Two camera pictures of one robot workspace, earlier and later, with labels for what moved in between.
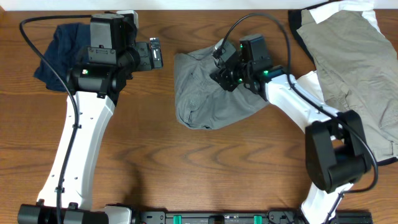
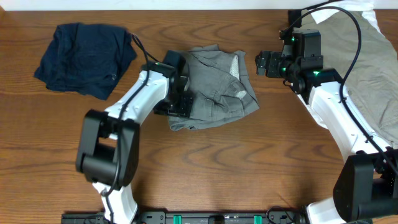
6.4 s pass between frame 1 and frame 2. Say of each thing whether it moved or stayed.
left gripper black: moved
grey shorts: moved
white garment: stayed
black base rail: stayed
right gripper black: moved
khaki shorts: stayed
